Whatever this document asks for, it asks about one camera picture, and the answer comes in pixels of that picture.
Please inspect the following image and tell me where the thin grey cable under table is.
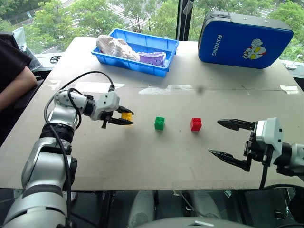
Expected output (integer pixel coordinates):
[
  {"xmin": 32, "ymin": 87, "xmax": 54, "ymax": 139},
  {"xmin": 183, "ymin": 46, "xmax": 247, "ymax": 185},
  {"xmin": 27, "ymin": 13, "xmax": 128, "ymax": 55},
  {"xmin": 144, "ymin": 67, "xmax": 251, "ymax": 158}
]
[{"xmin": 172, "ymin": 189, "xmax": 206, "ymax": 217}]

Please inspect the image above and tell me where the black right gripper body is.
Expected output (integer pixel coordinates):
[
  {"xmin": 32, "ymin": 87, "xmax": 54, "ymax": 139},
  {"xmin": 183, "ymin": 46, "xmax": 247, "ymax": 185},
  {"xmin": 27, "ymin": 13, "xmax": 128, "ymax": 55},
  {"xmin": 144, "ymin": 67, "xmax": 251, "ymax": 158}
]
[{"xmin": 243, "ymin": 131, "xmax": 272, "ymax": 167}]

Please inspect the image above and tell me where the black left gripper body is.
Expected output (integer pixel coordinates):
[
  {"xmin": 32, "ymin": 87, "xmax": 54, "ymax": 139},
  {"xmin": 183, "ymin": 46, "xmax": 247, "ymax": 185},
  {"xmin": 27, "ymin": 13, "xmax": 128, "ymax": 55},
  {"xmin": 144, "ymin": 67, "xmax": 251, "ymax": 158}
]
[{"xmin": 101, "ymin": 109, "xmax": 123, "ymax": 129}]

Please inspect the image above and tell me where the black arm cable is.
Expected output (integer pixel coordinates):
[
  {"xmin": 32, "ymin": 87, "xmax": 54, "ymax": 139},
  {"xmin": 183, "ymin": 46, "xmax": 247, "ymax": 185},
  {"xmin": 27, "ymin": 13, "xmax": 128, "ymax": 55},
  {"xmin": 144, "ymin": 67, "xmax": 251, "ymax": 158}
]
[
  {"xmin": 43, "ymin": 71, "xmax": 116, "ymax": 228},
  {"xmin": 258, "ymin": 163, "xmax": 304, "ymax": 191}
]

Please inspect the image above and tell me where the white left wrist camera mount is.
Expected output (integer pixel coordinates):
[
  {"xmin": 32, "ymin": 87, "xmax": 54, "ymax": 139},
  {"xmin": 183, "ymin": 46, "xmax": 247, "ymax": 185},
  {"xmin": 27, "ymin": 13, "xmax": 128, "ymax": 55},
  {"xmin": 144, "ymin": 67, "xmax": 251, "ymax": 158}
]
[{"xmin": 91, "ymin": 91, "xmax": 120, "ymax": 121}]

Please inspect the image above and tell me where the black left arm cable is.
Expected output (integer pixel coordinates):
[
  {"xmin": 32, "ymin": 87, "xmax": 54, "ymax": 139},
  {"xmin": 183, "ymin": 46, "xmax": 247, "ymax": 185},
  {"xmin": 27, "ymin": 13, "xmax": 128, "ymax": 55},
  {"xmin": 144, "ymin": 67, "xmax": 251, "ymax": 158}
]
[{"xmin": 43, "ymin": 71, "xmax": 116, "ymax": 228}]

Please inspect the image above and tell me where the person's black shirt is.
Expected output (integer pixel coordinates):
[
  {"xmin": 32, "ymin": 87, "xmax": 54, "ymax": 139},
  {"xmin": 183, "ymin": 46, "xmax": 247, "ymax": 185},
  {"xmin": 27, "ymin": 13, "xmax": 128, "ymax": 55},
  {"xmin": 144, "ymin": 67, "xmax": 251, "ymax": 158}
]
[{"xmin": 0, "ymin": 38, "xmax": 33, "ymax": 94}]

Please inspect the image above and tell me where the white stand with cable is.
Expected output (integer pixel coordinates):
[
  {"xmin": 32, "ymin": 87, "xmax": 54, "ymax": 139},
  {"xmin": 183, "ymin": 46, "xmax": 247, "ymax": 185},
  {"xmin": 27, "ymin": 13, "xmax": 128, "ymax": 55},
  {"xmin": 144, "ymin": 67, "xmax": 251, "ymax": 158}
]
[{"xmin": 285, "ymin": 54, "xmax": 304, "ymax": 70}]

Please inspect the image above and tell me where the black coiled cable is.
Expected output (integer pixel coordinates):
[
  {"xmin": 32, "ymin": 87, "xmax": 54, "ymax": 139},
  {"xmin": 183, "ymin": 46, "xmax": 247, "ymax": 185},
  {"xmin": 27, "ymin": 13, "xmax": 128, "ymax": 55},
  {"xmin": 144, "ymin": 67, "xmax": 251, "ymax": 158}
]
[{"xmin": 49, "ymin": 55, "xmax": 63, "ymax": 65}]

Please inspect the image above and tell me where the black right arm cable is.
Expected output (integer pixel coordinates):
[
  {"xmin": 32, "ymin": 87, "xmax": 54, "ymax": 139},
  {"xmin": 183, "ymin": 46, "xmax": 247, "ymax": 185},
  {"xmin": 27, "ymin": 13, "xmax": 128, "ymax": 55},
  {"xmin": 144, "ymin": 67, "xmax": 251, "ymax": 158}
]
[{"xmin": 258, "ymin": 163, "xmax": 304, "ymax": 191}]

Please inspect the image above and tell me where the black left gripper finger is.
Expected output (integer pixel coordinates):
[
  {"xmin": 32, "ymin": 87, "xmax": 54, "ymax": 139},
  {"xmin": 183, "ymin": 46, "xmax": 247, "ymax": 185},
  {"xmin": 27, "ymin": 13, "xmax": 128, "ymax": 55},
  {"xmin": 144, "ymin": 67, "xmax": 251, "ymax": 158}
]
[
  {"xmin": 108, "ymin": 117, "xmax": 134, "ymax": 126},
  {"xmin": 117, "ymin": 105, "xmax": 135, "ymax": 116}
]

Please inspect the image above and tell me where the red toy brick cube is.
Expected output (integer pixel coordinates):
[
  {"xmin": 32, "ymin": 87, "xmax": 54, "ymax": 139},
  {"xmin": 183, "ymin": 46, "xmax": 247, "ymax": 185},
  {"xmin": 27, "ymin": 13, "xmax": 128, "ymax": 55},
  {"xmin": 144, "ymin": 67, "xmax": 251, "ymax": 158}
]
[{"xmin": 190, "ymin": 117, "xmax": 203, "ymax": 132}]

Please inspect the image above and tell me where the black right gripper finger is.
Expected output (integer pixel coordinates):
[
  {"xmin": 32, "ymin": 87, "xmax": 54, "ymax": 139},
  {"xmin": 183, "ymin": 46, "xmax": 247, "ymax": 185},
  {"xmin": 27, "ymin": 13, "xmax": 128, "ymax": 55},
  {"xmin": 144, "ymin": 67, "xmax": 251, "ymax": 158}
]
[
  {"xmin": 208, "ymin": 148, "xmax": 252, "ymax": 172},
  {"xmin": 217, "ymin": 118, "xmax": 257, "ymax": 132}
]

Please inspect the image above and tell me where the clear plastic bag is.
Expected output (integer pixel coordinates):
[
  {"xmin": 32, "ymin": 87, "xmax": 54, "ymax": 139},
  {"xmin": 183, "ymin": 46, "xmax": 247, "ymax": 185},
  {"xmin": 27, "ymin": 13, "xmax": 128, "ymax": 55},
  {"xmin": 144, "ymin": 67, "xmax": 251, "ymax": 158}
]
[{"xmin": 12, "ymin": 26, "xmax": 43, "ymax": 72}]

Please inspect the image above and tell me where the purple plastic packet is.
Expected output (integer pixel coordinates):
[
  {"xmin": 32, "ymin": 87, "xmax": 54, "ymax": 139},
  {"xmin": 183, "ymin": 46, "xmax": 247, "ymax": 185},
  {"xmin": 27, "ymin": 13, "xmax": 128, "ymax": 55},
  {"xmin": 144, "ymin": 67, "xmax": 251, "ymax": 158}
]
[{"xmin": 138, "ymin": 51, "xmax": 167, "ymax": 67}]

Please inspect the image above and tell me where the white crumpled cloth bundle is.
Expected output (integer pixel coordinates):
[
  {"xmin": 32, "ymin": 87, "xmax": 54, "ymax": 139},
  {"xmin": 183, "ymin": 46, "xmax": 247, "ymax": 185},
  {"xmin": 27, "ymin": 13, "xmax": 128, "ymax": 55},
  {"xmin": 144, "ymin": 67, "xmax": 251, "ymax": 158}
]
[{"xmin": 95, "ymin": 34, "xmax": 141, "ymax": 62}]

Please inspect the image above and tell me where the grey rounded robot leg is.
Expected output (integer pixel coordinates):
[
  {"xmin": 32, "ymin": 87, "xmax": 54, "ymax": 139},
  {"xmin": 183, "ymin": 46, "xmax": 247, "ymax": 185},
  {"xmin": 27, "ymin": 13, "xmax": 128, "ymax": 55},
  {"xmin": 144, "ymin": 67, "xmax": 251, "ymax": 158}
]
[
  {"xmin": 189, "ymin": 190, "xmax": 222, "ymax": 219},
  {"xmin": 127, "ymin": 190, "xmax": 155, "ymax": 228}
]

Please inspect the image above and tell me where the yellow toy brick cube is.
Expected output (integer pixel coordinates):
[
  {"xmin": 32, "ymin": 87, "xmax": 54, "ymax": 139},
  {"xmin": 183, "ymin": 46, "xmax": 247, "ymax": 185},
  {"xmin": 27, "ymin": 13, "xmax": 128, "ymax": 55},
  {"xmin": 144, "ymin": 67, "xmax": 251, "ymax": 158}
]
[{"xmin": 121, "ymin": 112, "xmax": 133, "ymax": 126}]

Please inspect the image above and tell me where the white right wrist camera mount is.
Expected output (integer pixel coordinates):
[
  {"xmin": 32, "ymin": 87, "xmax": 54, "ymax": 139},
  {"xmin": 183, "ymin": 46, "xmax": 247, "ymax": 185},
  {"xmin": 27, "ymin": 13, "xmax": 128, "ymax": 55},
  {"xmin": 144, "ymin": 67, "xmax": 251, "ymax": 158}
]
[{"xmin": 255, "ymin": 117, "xmax": 284, "ymax": 165}]

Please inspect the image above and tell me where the blue plastic bin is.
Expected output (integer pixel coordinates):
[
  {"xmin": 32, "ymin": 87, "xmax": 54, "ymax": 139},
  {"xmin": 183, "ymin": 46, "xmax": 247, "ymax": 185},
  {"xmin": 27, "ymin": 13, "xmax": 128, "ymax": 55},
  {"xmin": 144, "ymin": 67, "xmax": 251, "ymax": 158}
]
[{"xmin": 91, "ymin": 28, "xmax": 180, "ymax": 78}]

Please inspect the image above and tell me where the black table leg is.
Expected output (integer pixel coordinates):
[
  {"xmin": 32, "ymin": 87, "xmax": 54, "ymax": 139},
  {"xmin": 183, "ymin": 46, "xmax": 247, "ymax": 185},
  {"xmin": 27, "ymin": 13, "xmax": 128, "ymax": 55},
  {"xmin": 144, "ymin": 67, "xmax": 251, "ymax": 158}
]
[{"xmin": 101, "ymin": 190, "xmax": 116, "ymax": 228}]

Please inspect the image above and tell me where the grey robot torso top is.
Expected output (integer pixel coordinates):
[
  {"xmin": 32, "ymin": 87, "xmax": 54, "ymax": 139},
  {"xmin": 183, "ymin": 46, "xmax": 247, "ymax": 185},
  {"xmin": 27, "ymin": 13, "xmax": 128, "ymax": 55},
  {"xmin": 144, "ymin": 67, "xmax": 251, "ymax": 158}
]
[{"xmin": 134, "ymin": 216, "xmax": 255, "ymax": 228}]

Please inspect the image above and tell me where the green toy brick cube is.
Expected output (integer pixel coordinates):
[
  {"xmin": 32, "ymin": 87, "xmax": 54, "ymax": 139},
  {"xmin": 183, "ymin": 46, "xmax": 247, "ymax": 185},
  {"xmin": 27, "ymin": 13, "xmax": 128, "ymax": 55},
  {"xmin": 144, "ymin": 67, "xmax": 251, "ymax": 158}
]
[{"xmin": 154, "ymin": 116, "xmax": 166, "ymax": 131}]

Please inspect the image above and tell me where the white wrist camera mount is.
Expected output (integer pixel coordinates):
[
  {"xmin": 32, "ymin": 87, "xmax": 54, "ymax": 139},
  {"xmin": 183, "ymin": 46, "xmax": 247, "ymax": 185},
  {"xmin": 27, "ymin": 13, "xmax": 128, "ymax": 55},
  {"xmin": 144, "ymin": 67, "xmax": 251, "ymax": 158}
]
[
  {"xmin": 255, "ymin": 117, "xmax": 284, "ymax": 165},
  {"xmin": 91, "ymin": 91, "xmax": 120, "ymax": 121}
]

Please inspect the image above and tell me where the blue RXIONG cartoon case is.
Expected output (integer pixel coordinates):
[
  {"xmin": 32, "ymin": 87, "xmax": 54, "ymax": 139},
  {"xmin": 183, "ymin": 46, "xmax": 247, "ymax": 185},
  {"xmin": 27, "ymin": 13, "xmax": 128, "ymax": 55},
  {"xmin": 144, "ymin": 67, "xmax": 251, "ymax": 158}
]
[{"xmin": 197, "ymin": 11, "xmax": 295, "ymax": 70}]

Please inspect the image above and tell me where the black window frame post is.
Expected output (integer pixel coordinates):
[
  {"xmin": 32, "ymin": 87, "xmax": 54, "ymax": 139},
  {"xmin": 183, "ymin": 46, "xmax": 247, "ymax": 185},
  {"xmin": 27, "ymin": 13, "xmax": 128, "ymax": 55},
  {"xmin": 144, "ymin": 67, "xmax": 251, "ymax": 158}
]
[{"xmin": 176, "ymin": 0, "xmax": 198, "ymax": 41}]

